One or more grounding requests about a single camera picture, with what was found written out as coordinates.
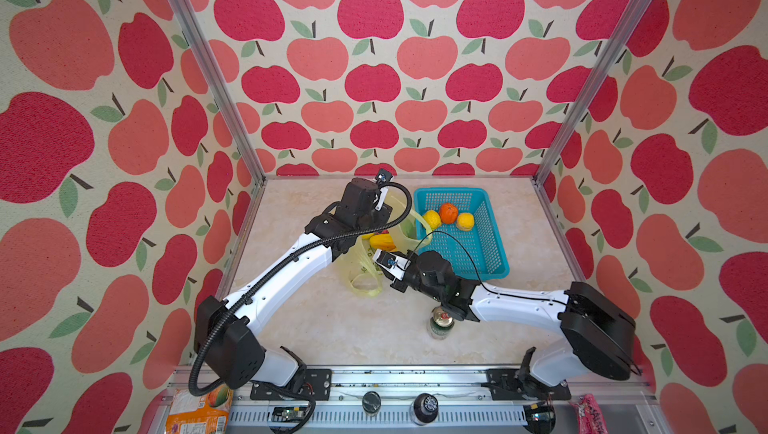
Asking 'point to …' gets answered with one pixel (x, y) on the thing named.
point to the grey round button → (371, 402)
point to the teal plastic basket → (476, 254)
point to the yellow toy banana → (383, 242)
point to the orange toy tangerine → (448, 213)
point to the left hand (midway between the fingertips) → (387, 204)
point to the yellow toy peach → (465, 221)
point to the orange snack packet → (189, 413)
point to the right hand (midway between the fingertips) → (389, 252)
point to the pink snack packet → (590, 417)
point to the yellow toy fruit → (432, 219)
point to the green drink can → (441, 323)
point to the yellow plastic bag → (408, 232)
